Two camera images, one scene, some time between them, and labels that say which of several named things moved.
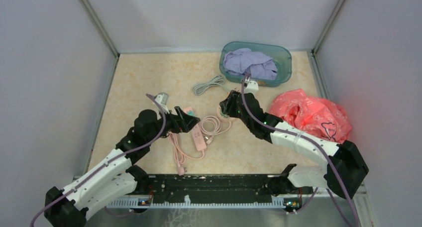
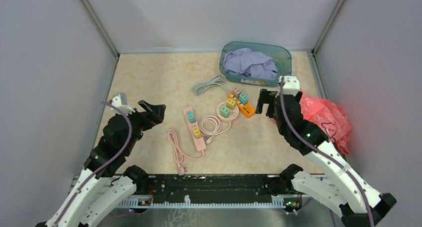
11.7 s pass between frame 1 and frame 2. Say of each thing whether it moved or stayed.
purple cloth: stayed
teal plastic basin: stayed
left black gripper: moved
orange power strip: moved
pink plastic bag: stayed
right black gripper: moved
